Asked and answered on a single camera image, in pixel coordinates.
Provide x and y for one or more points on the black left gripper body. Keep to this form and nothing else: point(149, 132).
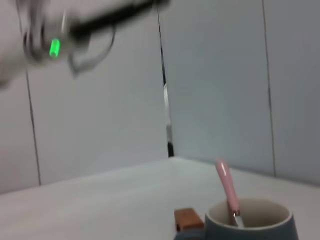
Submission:
point(100, 20)

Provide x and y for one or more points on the dark grey ceramic coffee cup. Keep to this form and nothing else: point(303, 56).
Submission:
point(250, 232)

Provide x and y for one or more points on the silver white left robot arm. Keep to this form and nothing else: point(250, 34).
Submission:
point(15, 50)

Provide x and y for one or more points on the brown arched wooden block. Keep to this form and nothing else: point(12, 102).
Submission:
point(187, 217)

